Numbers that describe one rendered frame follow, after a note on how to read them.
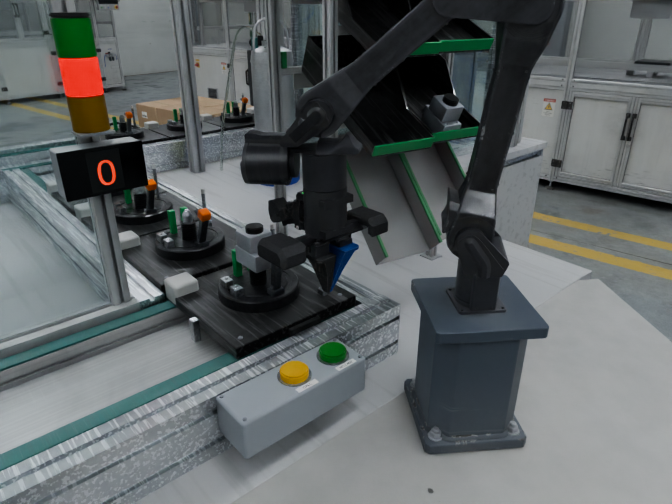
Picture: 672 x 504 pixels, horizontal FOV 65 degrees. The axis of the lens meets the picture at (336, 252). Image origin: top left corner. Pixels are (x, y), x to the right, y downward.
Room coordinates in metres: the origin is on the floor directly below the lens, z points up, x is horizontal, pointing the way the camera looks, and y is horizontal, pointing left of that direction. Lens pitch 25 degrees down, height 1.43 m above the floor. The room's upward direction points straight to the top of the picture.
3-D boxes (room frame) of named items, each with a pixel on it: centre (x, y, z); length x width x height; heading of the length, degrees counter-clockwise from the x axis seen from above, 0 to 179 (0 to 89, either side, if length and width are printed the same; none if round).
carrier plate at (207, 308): (0.81, 0.13, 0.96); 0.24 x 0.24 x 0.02; 41
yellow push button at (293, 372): (0.59, 0.06, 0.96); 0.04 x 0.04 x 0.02
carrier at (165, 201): (1.19, 0.46, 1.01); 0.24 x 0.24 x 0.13; 41
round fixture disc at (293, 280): (0.81, 0.13, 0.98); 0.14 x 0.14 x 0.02
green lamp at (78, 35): (0.77, 0.36, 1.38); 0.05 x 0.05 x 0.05
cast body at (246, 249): (0.82, 0.14, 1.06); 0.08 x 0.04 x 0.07; 41
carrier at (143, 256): (1.00, 0.30, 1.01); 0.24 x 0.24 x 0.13; 41
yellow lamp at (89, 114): (0.77, 0.36, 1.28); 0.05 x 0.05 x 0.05
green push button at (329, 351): (0.64, 0.00, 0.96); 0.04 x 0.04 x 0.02
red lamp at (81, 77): (0.77, 0.36, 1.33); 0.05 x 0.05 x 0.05
